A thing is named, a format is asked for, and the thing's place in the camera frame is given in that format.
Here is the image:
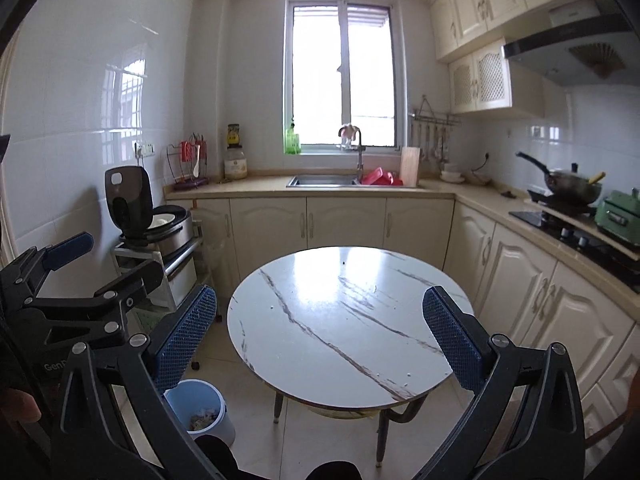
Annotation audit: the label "round white marble table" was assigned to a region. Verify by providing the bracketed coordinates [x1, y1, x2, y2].
[226, 246, 476, 456]

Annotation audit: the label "person's left hand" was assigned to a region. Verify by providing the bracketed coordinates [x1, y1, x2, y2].
[0, 389, 43, 424]

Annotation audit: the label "brown folding fan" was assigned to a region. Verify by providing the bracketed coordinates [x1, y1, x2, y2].
[569, 42, 626, 79]

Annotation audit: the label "red plastic basin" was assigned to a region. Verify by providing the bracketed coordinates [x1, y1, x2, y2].
[361, 166, 403, 186]

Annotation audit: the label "steel kitchen sink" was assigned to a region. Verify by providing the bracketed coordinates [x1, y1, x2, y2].
[286, 174, 362, 188]

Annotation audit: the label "cream kitchen cabinets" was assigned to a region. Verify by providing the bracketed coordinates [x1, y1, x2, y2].
[429, 0, 616, 116]
[164, 195, 640, 461]

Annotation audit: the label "black pan with lid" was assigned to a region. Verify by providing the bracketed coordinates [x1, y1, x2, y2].
[516, 151, 606, 206]

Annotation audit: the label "wooden cutting board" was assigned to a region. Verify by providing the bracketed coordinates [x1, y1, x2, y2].
[399, 146, 422, 187]

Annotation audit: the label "large glass jar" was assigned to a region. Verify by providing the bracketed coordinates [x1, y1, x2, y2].
[223, 144, 249, 181]

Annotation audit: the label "black rice cooker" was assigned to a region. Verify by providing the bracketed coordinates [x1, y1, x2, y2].
[104, 166, 195, 261]

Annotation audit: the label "person's dark pant leg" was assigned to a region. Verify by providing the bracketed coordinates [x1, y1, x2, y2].
[194, 434, 236, 480]
[307, 460, 362, 480]

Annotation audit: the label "metal utensil rack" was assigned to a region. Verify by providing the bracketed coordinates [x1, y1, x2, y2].
[410, 95, 462, 161]

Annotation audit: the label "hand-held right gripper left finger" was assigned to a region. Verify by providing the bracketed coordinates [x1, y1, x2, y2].
[50, 284, 218, 480]

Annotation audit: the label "wooden chair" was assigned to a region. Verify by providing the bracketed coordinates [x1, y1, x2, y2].
[585, 375, 640, 450]

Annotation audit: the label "blue plastic bin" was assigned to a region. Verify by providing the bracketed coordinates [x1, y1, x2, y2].
[164, 379, 237, 447]

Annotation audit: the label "black range hood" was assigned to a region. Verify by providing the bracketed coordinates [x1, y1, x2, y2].
[502, 0, 640, 86]

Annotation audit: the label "wire knife rack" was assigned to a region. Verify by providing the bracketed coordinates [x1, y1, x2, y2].
[166, 132, 208, 191]

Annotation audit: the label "white storage cart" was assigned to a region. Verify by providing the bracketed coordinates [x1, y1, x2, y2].
[111, 220, 223, 367]

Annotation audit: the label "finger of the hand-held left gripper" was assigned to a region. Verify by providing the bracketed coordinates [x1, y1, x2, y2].
[0, 231, 95, 306]
[22, 259, 166, 347]

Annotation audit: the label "white framed window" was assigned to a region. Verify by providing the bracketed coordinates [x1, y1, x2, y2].
[285, 0, 403, 157]

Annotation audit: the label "cream upper kitchen cabinets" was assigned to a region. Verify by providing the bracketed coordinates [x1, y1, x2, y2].
[429, 0, 616, 116]

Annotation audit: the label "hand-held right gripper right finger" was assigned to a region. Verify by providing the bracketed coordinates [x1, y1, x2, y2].
[421, 285, 586, 480]

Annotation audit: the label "beige kitchen countertop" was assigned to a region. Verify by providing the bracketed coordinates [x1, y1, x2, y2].
[164, 175, 640, 306]

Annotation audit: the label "black gas stove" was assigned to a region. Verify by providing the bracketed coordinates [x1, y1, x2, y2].
[509, 190, 640, 281]

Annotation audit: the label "cream lower kitchen cabinets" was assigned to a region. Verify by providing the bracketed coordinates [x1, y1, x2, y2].
[164, 195, 640, 461]

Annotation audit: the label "green electric pot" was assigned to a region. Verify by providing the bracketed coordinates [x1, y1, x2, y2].
[595, 187, 640, 248]

